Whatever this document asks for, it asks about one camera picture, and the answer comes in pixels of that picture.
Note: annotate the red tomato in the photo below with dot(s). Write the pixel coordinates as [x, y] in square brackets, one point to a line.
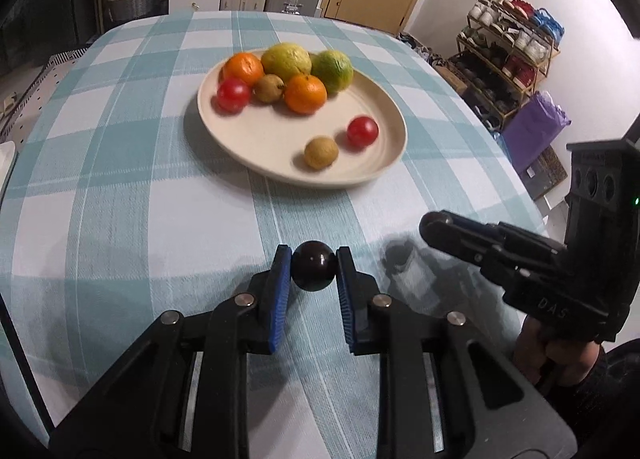
[362, 132]
[233, 95]

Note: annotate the black white striped mat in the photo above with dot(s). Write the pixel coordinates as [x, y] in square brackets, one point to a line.
[70, 57]

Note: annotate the rows of shoes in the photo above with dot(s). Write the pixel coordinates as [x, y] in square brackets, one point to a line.
[520, 39]

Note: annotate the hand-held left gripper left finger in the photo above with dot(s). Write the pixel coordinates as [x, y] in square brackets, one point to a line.
[280, 299]

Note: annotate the yellow lemon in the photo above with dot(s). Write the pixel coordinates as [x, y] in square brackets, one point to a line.
[286, 60]

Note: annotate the wooden shoe rack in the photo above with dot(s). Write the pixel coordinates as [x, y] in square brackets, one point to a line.
[500, 104]

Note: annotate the large orange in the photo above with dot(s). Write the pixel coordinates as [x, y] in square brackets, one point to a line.
[305, 94]

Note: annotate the cream round plate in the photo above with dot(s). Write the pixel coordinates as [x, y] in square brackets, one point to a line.
[280, 149]

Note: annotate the brown round fruit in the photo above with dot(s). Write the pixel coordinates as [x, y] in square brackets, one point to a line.
[269, 88]

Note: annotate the green citrus fruit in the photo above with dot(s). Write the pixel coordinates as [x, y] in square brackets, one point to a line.
[333, 70]

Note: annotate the dark grey refrigerator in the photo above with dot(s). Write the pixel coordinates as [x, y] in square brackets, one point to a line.
[55, 4]

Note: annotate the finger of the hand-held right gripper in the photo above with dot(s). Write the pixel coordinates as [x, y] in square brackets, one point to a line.
[520, 241]
[450, 234]

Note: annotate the patterned doormat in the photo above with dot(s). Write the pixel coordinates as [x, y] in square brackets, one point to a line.
[547, 174]

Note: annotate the person's right hand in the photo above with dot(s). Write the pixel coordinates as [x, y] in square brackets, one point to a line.
[575, 361]

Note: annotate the small orange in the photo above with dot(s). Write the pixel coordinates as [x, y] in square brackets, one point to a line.
[243, 69]

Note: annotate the dark shoes on floor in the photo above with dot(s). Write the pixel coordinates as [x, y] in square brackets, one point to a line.
[417, 46]

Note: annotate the dark plum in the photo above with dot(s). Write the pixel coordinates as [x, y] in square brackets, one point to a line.
[313, 266]

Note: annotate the yellow-brown round fruit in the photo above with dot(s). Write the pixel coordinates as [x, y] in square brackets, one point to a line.
[321, 153]

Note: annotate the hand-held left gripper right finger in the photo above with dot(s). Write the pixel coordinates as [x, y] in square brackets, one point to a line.
[347, 299]

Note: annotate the purple bag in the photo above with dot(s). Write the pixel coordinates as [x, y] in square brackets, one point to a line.
[532, 131]

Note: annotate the teal checked tablecloth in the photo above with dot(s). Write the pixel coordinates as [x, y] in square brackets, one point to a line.
[125, 189]

